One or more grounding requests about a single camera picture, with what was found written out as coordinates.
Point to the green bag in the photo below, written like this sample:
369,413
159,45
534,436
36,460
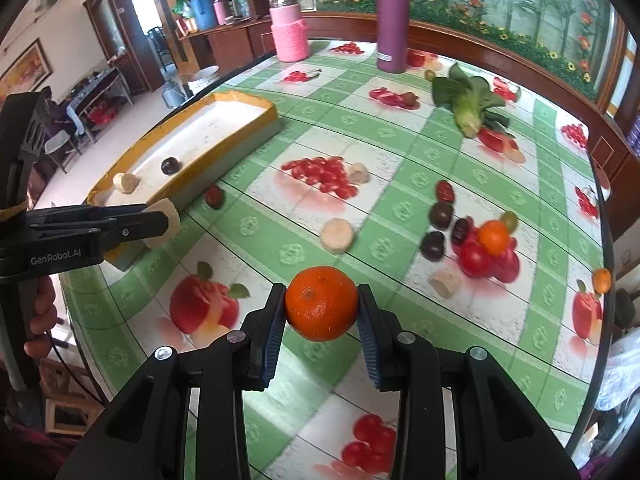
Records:
182,8

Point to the bok choy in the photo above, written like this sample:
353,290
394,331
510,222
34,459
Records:
467,102

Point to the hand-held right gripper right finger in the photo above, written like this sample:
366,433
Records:
370,347

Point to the dark plum middle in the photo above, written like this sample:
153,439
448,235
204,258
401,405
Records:
461,230

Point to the green bottle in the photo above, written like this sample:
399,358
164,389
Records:
243,4

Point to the framed wall picture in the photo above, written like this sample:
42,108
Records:
25,67

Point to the pink yarn-wrapped jar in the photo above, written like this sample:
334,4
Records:
290,30

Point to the blue plastic jug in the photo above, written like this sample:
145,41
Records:
204,10

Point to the beige round potato bottom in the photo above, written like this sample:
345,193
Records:
125,182

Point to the small orange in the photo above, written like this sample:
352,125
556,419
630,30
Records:
494,236
601,280

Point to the side table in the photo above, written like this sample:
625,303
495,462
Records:
100,92

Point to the beige round potato top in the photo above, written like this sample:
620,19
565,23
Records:
359,173

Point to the white plastic bag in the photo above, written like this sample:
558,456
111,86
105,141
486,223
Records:
620,375

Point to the large orange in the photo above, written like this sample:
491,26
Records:
322,302

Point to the beige corn piece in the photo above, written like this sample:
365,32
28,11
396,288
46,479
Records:
337,235

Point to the beige round potato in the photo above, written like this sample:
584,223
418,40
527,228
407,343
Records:
359,173
125,182
446,284

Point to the wooden cabinet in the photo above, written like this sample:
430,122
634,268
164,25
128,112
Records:
230,45

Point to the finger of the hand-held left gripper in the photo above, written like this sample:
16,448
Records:
90,211
132,232

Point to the purple thermos bottle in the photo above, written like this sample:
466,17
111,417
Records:
392,25

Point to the grey watering can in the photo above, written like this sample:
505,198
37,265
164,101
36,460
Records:
173,94

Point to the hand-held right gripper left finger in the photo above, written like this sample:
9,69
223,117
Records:
272,332

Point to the person's left hand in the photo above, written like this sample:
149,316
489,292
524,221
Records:
44,310

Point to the green checked fruit-print tablecloth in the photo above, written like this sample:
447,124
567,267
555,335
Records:
390,132

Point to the white plastic bucket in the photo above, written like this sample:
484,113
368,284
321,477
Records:
202,79

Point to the red tomato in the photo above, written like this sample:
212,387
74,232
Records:
474,260

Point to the red date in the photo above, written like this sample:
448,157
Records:
214,196
444,191

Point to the yellow-edged white tray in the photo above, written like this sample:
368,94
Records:
210,125

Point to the pink bottle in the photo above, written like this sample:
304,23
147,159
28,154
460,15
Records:
220,10

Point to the wooden stool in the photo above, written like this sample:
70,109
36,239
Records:
70,417

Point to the banana piece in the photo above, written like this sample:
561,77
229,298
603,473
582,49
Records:
172,214

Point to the dark chair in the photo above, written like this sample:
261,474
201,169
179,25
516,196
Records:
160,47

